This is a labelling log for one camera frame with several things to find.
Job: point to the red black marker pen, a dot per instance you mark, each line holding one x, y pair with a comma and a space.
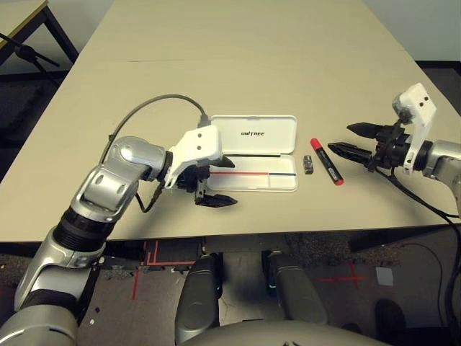
326, 162

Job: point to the black shoe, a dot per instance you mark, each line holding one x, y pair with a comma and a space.
351, 328
390, 317

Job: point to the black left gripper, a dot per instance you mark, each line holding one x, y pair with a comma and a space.
191, 178

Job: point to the grey robot right leg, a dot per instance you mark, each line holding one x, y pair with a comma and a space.
295, 288

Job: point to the black tripod stand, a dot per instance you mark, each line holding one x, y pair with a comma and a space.
25, 52

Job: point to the grey square floor patch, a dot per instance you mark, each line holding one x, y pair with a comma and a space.
384, 277

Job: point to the grey robot leg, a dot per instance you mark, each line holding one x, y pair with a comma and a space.
198, 299
295, 288

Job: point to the white plastic pencil case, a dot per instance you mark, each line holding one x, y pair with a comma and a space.
273, 140

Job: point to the grey robot torso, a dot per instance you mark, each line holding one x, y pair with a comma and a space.
270, 335

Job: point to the beige side table black frame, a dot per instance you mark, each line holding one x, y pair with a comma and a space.
14, 18

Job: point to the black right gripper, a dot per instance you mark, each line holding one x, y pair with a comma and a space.
390, 147

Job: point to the dark table frame crossbar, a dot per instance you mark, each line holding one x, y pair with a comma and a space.
245, 247

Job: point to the black table foot bar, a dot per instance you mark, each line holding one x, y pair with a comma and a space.
378, 241

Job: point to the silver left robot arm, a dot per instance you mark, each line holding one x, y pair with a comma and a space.
104, 187

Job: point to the small silver black clip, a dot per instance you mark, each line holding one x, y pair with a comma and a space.
308, 166

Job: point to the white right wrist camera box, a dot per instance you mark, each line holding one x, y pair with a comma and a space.
419, 104

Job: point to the grey robot left leg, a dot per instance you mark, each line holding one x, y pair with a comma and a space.
198, 299

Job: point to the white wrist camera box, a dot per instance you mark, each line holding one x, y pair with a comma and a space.
419, 104
200, 142

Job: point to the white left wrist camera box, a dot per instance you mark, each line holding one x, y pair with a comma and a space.
200, 142

